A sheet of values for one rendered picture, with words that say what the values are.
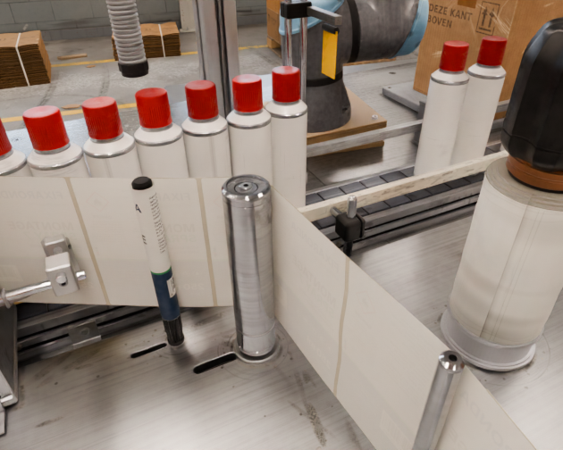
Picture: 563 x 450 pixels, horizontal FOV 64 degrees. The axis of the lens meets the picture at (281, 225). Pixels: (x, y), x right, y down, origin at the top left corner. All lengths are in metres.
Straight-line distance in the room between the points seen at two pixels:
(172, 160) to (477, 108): 0.45
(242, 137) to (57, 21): 5.50
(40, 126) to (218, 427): 0.31
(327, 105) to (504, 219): 0.56
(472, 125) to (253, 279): 0.47
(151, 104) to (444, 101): 0.40
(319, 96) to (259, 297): 0.56
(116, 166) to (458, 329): 0.37
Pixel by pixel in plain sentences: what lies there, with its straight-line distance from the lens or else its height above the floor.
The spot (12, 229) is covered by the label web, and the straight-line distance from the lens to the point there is 0.47.
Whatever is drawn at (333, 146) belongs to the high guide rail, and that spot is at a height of 0.96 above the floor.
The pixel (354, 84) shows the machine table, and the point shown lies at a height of 0.83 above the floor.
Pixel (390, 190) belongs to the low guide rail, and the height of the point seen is 0.91.
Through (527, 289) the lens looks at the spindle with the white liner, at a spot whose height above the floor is 0.98.
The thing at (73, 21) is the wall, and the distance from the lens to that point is 5.96.
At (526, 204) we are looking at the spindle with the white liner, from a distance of 0.38.
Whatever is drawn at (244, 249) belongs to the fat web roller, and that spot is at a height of 1.02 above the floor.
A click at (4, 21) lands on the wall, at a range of 6.06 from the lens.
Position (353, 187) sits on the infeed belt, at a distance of 0.71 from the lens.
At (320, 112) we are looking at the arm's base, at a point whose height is 0.91.
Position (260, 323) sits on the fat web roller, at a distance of 0.42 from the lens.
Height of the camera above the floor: 1.24
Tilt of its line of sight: 36 degrees down
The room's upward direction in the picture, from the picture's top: 1 degrees counter-clockwise
